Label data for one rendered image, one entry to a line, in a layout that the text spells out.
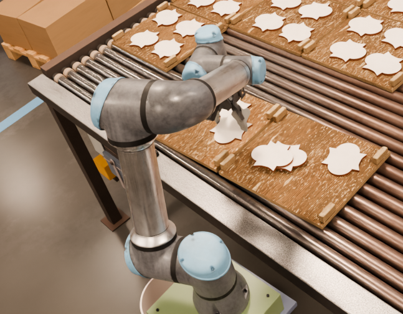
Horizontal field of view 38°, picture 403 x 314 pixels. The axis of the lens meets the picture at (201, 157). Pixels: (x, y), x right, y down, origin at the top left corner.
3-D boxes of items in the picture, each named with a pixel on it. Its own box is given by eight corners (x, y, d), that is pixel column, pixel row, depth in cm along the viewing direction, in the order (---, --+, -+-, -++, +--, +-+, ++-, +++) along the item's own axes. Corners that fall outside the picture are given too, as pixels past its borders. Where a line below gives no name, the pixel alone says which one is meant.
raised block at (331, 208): (324, 223, 166) (322, 217, 164) (318, 220, 167) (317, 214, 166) (336, 210, 169) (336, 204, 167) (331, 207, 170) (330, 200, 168)
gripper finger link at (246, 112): (260, 120, 185) (244, 98, 182) (250, 133, 182) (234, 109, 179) (253, 121, 187) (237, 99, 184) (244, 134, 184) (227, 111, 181)
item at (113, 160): (131, 195, 231) (116, 163, 219) (111, 180, 240) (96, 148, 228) (152, 179, 235) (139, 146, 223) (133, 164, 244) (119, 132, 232)
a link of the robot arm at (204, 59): (215, 70, 153) (228, 45, 160) (175, 68, 157) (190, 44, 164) (220, 93, 159) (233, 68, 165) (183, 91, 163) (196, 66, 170)
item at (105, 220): (113, 232, 313) (47, 109, 255) (100, 221, 320) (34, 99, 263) (130, 218, 317) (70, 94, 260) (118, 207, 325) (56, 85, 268)
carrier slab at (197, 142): (217, 172, 193) (215, 169, 192) (139, 130, 219) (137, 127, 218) (284, 111, 207) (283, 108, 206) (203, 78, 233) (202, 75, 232)
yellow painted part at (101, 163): (109, 180, 248) (90, 140, 232) (98, 172, 254) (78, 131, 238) (124, 169, 251) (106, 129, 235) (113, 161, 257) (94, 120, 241)
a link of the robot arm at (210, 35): (187, 40, 163) (198, 22, 169) (198, 71, 171) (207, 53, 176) (213, 39, 160) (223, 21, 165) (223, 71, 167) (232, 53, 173)
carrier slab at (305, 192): (322, 230, 167) (321, 226, 166) (219, 174, 192) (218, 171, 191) (390, 155, 181) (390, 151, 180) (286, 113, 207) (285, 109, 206)
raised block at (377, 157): (377, 166, 177) (377, 159, 175) (372, 163, 178) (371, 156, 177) (388, 154, 180) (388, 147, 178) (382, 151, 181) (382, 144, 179)
